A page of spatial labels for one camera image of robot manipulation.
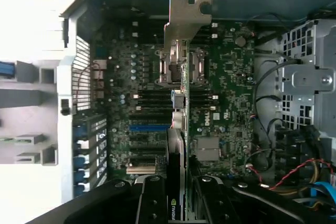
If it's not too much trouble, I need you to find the white PCI expansion slot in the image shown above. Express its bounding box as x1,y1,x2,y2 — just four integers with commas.
127,165,156,175

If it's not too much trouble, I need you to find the grey chipset heatsink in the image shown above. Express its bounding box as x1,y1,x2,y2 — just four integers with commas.
196,137,220,162

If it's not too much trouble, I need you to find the blue expansion slot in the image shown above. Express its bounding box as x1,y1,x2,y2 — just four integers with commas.
129,124,170,132

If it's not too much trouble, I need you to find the green motherboard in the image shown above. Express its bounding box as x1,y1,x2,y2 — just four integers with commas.
90,19,257,183

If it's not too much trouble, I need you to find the black rear case latch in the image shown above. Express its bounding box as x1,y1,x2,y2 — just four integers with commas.
59,99,72,116

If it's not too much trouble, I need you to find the metal CPU socket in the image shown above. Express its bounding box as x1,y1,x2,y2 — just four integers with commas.
159,47,207,84

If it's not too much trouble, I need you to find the metal disk bay cage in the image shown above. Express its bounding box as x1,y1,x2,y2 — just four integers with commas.
278,19,336,143

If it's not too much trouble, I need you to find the grey plastic parts rack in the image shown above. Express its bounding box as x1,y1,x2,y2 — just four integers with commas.
0,60,58,167

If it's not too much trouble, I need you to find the black open PC case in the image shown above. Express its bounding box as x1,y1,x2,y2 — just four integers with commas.
49,0,336,224

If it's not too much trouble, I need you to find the hard disk with blue carrier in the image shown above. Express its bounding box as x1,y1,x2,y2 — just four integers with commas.
0,60,14,77

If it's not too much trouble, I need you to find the red yellow black wire bundle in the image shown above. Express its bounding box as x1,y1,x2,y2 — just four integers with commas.
258,157,336,211

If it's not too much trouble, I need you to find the blue SATA wire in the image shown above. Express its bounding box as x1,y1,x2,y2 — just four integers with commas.
307,180,336,204

